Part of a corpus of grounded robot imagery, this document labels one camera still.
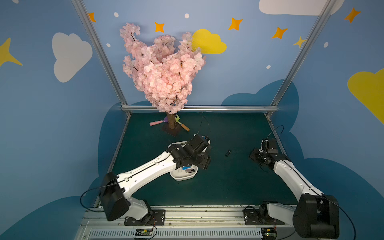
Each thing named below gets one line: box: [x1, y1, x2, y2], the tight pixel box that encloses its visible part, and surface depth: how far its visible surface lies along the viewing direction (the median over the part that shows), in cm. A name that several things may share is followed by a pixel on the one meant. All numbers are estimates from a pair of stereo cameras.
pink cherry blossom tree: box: [120, 23, 206, 137], surface depth 69 cm
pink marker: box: [149, 120, 164, 126], surface depth 116 cm
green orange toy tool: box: [175, 114, 190, 132], surface depth 113 cm
